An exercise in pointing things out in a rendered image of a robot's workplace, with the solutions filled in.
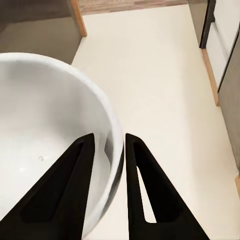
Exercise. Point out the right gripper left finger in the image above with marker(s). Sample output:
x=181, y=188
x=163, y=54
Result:
x=55, y=207

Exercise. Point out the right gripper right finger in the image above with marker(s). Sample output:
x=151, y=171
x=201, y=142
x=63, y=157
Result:
x=174, y=220

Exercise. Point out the coffee cup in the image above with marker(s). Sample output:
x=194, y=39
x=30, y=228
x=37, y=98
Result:
x=46, y=105

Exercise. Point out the fridge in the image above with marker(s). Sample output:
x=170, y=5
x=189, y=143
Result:
x=222, y=34

